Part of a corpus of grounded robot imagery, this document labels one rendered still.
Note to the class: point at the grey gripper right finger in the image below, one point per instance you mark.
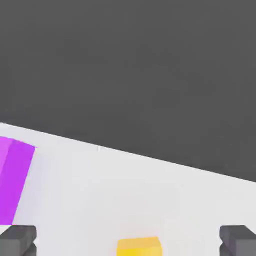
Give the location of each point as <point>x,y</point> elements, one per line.
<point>238,240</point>

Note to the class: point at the large purple box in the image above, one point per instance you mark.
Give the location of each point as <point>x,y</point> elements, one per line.
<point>14,180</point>

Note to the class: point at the small yellow cube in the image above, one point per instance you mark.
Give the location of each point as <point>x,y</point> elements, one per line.
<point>139,247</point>

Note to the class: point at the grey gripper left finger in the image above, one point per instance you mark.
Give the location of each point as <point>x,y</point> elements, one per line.
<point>16,240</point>

